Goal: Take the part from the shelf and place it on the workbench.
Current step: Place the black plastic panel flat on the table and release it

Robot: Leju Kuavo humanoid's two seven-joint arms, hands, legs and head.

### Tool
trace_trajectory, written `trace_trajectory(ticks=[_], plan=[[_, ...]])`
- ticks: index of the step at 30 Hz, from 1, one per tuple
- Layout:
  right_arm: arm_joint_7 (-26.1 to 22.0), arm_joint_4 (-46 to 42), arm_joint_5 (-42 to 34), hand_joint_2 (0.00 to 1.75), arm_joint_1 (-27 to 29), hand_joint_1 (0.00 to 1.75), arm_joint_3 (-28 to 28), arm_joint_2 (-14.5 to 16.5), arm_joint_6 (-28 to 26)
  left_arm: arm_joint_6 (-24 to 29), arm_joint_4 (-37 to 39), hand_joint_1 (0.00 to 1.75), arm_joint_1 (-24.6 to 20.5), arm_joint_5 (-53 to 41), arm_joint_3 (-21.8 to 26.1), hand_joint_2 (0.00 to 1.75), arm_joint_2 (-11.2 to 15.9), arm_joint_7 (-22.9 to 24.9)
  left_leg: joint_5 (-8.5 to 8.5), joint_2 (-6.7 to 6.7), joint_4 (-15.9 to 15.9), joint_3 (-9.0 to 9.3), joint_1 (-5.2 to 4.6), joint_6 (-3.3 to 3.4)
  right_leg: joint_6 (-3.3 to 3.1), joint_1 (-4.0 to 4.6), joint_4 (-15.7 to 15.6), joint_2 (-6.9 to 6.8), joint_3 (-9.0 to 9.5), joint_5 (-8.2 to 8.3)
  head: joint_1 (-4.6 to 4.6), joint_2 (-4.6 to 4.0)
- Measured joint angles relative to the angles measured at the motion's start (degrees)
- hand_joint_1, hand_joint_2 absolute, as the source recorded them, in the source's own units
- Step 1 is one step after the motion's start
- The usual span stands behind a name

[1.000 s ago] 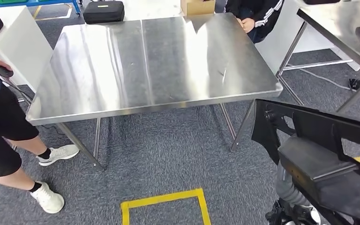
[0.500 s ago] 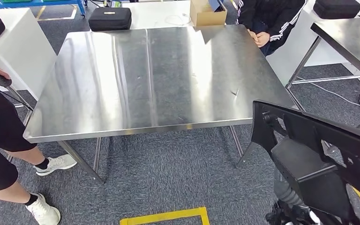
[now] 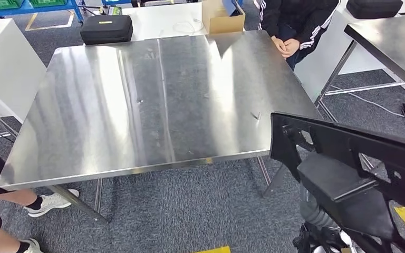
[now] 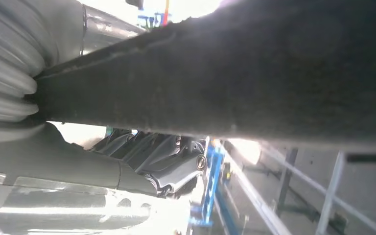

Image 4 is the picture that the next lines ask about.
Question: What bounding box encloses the blue steel shelf rack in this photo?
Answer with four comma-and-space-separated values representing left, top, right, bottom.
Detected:
138, 11, 228, 228

